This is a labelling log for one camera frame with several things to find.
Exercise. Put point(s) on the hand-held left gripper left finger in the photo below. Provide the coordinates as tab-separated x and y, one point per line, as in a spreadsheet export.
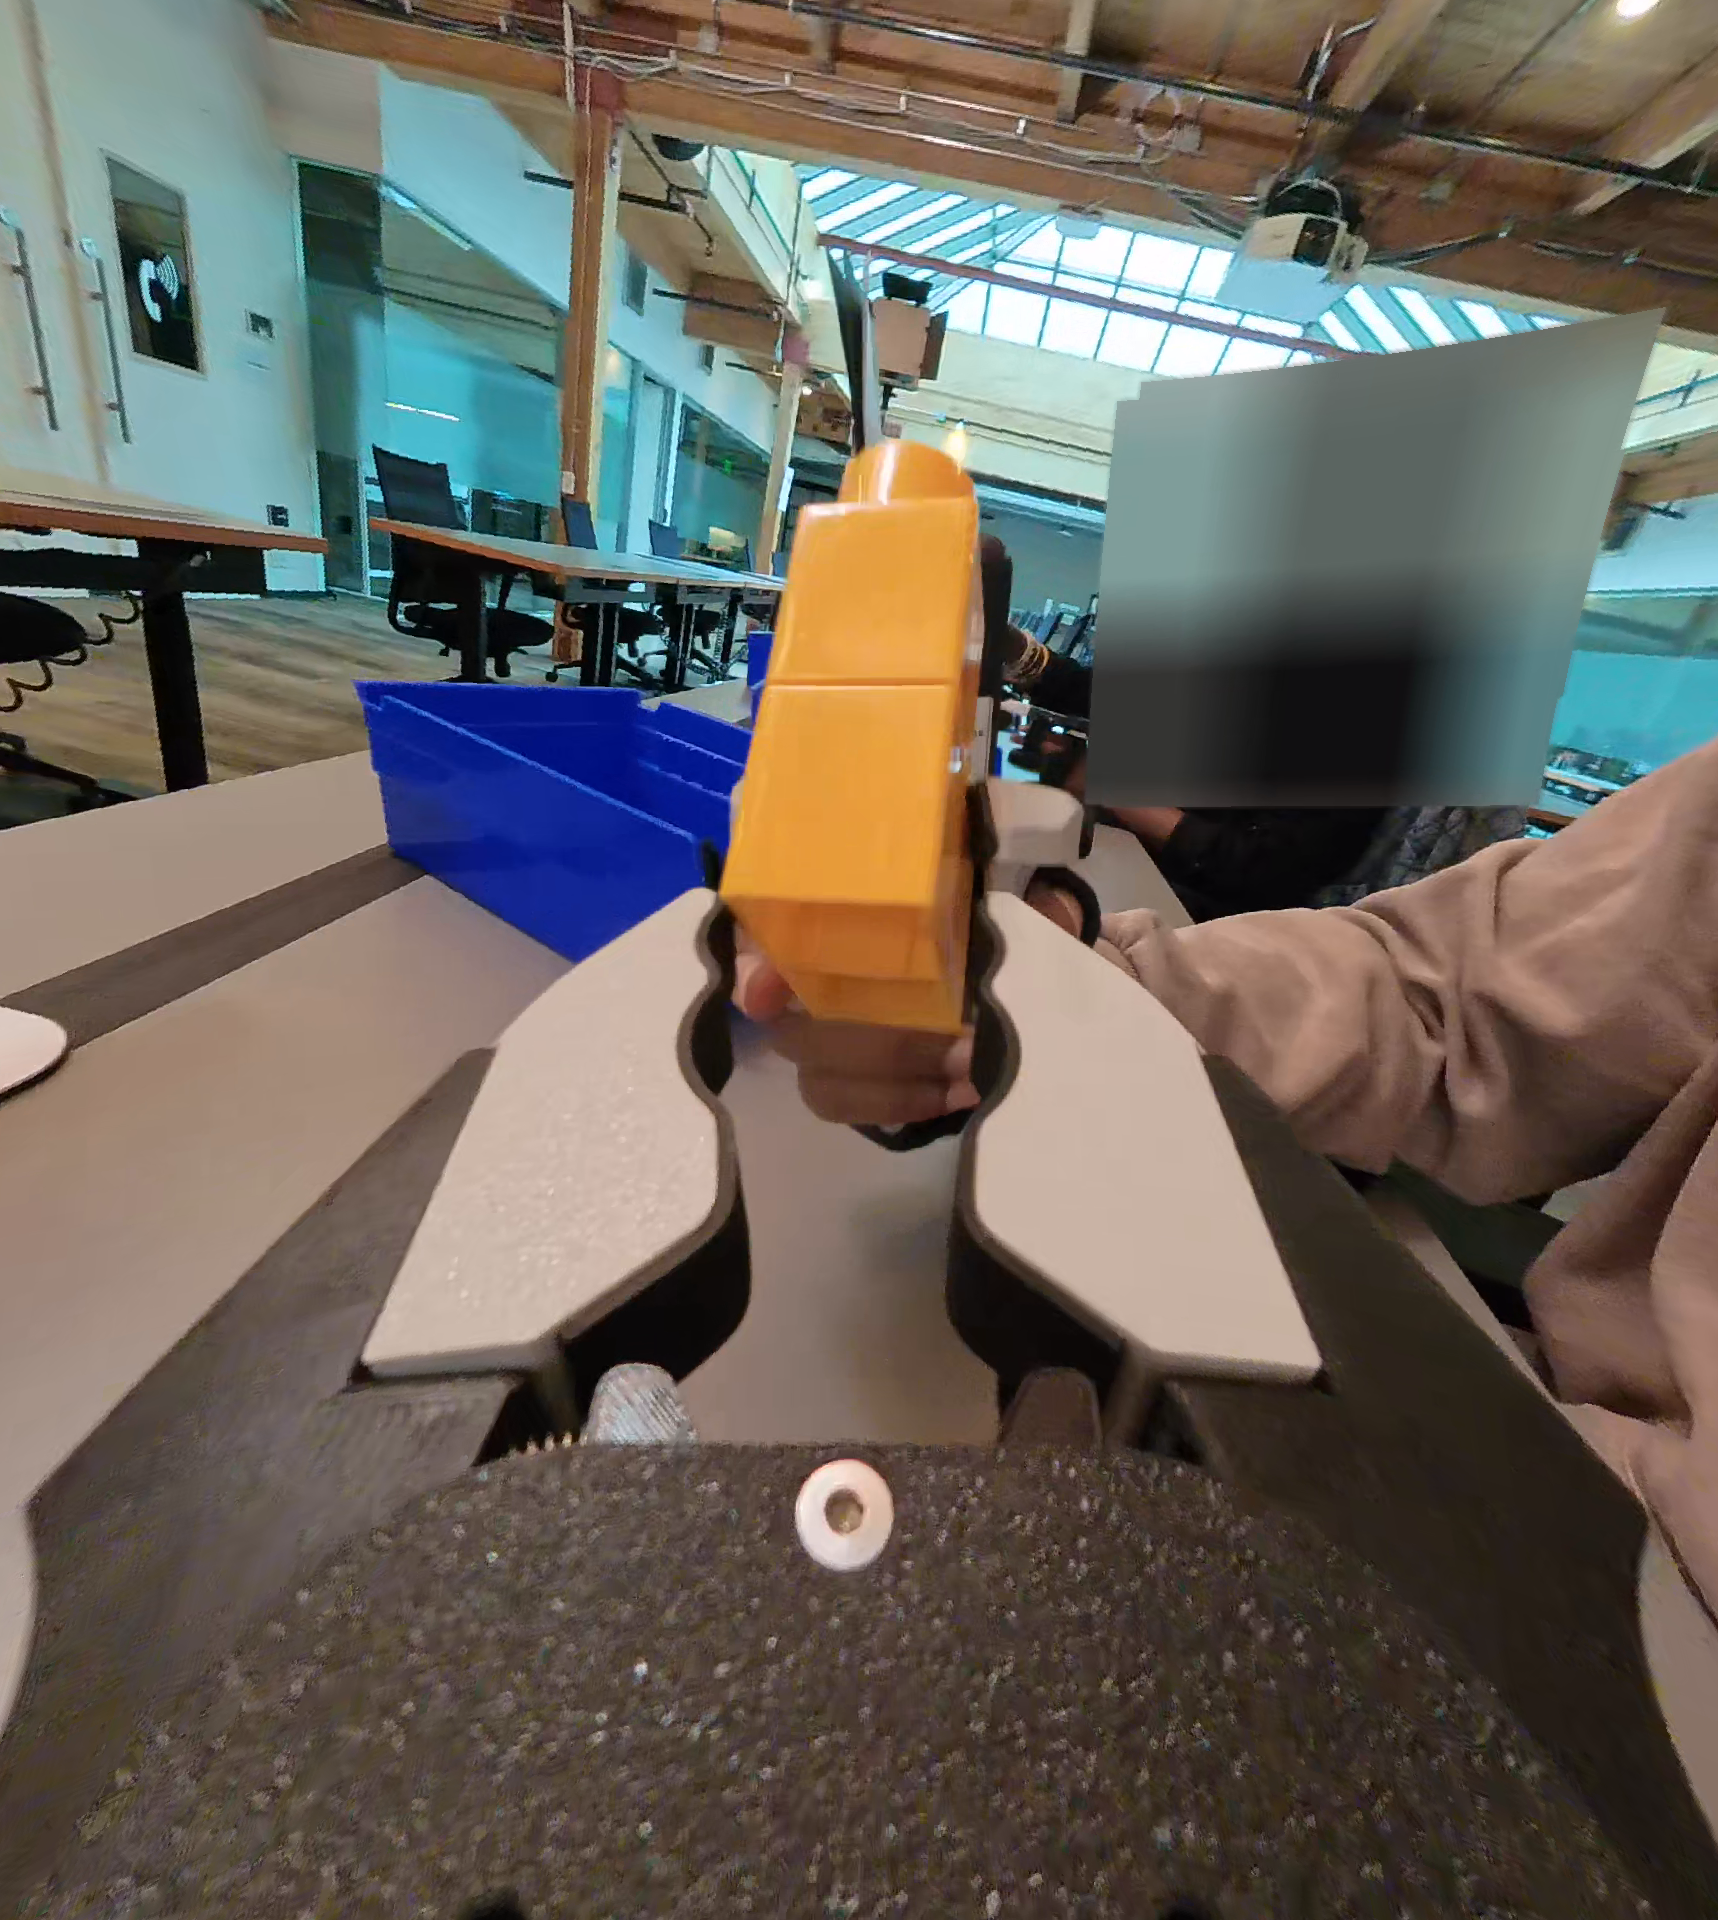
559	1183

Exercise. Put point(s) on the light panel on stand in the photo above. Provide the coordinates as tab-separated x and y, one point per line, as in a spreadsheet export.
907	339

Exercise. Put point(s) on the wooden office desk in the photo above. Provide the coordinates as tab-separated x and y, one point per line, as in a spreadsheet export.
576	563
155	526

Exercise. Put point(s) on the white ceiling device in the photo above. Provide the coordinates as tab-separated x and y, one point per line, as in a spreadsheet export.
1303	232

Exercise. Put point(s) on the phone icon door panel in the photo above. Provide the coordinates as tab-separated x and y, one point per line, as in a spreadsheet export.
150	261

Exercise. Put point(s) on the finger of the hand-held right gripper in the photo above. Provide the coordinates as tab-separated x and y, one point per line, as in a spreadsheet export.
1039	824

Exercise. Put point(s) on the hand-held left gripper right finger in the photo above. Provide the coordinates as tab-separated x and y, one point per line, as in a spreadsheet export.
1138	1200

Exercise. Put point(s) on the wooden pillar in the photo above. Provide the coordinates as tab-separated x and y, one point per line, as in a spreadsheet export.
587	304

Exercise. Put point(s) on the person's right forearm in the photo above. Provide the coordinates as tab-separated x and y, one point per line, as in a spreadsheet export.
1476	976

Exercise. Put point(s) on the yellow single-stud toy block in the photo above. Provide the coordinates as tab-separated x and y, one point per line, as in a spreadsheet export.
875	602

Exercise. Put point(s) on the person's right hand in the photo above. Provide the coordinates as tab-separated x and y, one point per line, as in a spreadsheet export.
875	1081

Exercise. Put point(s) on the plaid cloth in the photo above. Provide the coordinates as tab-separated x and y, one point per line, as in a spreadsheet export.
1443	847

